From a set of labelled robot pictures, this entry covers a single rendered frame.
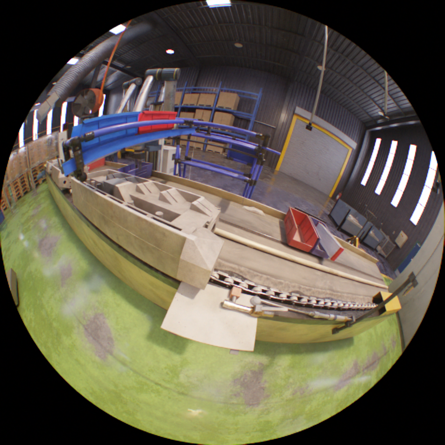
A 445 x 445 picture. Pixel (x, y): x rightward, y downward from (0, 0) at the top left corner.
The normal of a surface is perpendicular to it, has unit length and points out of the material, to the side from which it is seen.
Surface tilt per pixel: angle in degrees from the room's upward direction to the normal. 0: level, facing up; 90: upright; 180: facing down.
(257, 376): 0
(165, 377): 0
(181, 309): 0
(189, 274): 71
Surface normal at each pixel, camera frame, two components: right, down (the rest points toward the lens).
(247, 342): 0.23, -0.78
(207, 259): 0.78, -0.48
